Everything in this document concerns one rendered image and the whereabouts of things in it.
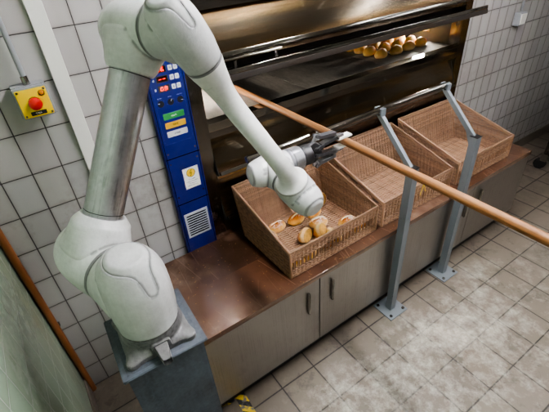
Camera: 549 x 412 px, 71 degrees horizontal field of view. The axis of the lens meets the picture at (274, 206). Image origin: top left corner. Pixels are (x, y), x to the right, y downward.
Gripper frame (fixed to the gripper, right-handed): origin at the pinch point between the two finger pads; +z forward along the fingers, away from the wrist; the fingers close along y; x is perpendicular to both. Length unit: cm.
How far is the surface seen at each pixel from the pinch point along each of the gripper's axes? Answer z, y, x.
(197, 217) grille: -46, 44, -50
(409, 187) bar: 37, 33, 6
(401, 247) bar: 38, 70, 6
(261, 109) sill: -3, 2, -53
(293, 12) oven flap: 19, -37, -54
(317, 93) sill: 32, 3, -53
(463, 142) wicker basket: 146, 60, -33
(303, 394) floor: -34, 120, 16
